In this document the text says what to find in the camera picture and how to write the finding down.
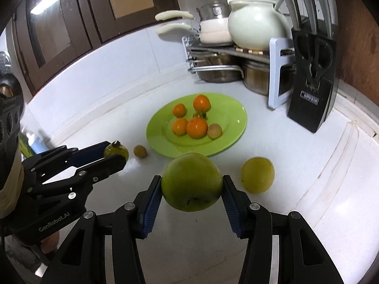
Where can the black knife block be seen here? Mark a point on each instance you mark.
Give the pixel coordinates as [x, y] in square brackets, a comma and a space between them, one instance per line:
[315, 84]

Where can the yellow-green apple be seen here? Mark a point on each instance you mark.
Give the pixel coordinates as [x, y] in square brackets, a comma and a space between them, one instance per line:
[258, 175]

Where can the knife handle right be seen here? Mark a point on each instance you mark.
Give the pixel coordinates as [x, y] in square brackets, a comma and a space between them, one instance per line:
[330, 15]

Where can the steel steamer pot with lid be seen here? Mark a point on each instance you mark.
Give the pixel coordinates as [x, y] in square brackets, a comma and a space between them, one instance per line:
[215, 9]

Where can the green tomato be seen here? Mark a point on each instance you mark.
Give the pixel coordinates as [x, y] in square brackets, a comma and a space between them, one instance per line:
[200, 114]
[116, 148]

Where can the white ceramic pot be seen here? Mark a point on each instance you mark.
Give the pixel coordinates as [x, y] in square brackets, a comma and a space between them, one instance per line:
[253, 23]

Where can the left hand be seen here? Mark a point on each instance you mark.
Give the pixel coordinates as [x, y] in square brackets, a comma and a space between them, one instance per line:
[51, 243]

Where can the green plate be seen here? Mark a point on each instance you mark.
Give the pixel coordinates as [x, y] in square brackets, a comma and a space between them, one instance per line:
[225, 111]

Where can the white pot rack shelf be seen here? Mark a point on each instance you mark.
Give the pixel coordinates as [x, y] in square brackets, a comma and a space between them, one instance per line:
[279, 61]

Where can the dark wooden window cabinet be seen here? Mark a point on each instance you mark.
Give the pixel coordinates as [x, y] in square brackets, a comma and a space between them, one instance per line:
[50, 35]

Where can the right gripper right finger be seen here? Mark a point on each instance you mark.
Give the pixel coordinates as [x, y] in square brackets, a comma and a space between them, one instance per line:
[302, 257]

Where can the green apple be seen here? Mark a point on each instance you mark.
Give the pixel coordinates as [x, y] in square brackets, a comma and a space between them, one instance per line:
[191, 183]

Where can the large orange mandarin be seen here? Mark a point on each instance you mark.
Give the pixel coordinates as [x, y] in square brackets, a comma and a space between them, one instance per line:
[197, 128]

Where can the small orange mandarin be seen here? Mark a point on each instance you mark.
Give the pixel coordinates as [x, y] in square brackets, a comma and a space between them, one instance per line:
[179, 110]

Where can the brown kiwi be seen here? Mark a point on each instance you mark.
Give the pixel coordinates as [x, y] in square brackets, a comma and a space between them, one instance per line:
[214, 131]
[140, 151]

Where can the cream saucepan lower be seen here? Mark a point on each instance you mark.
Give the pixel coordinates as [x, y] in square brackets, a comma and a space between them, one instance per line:
[221, 37]

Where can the steel pan under rack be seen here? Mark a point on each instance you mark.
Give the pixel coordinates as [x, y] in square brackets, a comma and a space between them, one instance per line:
[215, 67]

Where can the cream saucepan upper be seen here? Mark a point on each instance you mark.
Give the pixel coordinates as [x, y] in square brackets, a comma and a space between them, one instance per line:
[209, 25]

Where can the cream saucepan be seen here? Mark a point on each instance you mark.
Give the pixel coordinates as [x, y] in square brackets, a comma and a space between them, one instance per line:
[209, 25]
[221, 37]

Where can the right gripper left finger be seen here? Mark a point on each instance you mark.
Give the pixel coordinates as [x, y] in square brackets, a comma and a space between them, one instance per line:
[81, 257]

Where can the green tomato front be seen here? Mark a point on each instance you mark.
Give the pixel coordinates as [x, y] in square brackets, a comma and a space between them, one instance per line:
[116, 148]

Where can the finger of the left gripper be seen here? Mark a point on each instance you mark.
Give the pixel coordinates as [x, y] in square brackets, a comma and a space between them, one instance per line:
[88, 155]
[101, 169]

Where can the wooden cutting board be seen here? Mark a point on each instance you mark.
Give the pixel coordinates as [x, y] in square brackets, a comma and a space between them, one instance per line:
[358, 47]

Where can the hanging steel perforated pan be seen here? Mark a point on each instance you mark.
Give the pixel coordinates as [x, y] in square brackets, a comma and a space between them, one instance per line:
[5, 63]

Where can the steel pot under rack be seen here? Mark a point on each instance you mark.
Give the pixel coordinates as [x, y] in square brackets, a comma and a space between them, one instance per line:
[257, 77]

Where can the green dish soap bottle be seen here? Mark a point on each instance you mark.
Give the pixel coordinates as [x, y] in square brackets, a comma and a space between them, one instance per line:
[25, 148]

